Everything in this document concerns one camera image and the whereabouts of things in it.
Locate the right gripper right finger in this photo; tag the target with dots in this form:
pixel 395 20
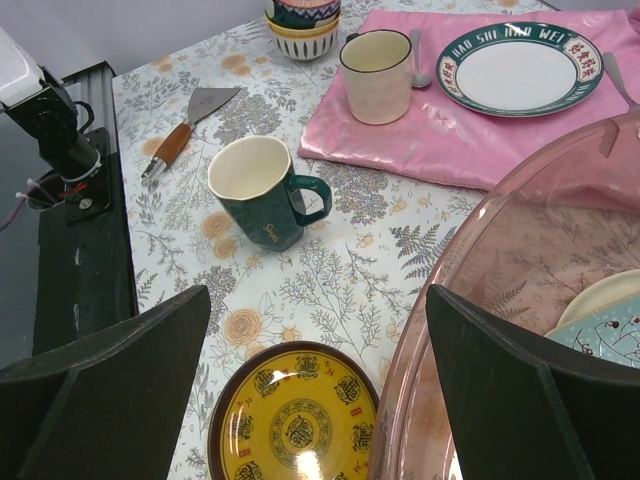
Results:
pixel 521 406

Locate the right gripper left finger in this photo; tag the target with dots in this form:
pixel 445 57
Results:
pixel 109 405

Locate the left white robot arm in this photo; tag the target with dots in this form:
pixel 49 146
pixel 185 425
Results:
pixel 41 107

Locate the pink transparent plastic bin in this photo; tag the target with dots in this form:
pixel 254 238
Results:
pixel 564 219

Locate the cream and pink plate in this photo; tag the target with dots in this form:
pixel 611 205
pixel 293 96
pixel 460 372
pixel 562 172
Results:
pixel 603 293

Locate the yellow patterned plate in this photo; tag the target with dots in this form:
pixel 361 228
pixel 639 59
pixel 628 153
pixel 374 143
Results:
pixel 298 410

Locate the dark green mug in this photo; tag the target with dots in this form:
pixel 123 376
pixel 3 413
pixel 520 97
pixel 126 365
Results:
pixel 255 181

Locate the pink satin cloth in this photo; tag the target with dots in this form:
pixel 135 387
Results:
pixel 442 142

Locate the green rimmed white plate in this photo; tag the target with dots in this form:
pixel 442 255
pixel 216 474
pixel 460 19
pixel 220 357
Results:
pixel 520 69

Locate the silver spoon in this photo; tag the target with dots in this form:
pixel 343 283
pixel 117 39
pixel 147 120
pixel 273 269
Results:
pixel 419 80

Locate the silver fork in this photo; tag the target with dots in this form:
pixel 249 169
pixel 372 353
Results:
pixel 613 71

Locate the cream mug black rim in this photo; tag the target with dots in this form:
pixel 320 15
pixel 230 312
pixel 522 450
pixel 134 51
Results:
pixel 377 70

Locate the striped white bowl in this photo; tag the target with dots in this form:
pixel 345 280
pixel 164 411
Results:
pixel 305 44

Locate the red patterned bowl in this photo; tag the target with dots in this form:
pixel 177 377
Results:
pixel 302 14

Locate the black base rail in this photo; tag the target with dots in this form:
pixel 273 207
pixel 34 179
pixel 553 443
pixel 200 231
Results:
pixel 86 278

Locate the wooden handled metal scraper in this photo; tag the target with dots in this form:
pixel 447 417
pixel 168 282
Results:
pixel 202 103

